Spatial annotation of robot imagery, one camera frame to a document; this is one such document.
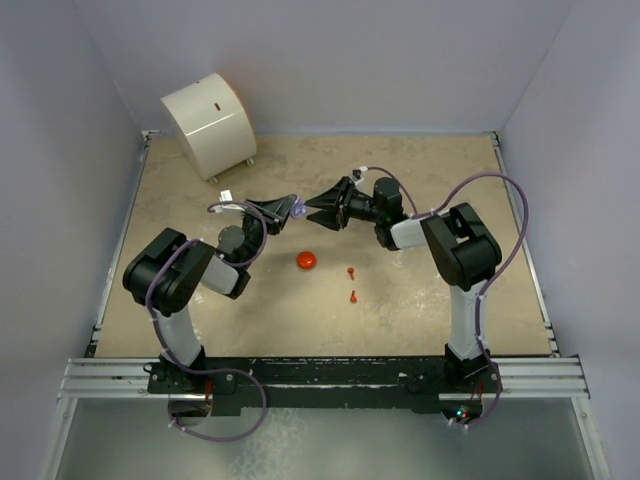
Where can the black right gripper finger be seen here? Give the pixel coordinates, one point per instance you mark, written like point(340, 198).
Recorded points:
point(333, 197)
point(331, 220)

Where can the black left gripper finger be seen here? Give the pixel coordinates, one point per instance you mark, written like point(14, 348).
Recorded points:
point(275, 222)
point(281, 205)

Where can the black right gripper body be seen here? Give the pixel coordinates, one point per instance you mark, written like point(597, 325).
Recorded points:
point(363, 207)

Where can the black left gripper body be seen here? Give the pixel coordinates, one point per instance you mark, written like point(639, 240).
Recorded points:
point(254, 230)

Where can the lilac earbud charging case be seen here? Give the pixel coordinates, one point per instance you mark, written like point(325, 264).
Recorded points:
point(298, 209)

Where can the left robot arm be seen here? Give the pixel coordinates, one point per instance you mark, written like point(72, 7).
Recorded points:
point(165, 275)

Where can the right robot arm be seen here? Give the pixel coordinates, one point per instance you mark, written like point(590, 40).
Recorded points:
point(465, 253)

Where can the orange earbud charging case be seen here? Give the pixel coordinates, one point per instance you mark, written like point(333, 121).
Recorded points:
point(306, 260)

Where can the white cylindrical box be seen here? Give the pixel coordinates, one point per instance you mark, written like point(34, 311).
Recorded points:
point(212, 126)

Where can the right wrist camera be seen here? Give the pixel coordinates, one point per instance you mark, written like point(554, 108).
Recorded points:
point(358, 175)

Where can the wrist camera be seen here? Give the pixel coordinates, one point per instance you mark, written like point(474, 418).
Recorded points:
point(226, 202)
point(358, 175)

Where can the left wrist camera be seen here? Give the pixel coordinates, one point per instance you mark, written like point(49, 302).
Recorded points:
point(226, 202)

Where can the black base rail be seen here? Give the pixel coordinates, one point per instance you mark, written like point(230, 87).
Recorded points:
point(421, 384)

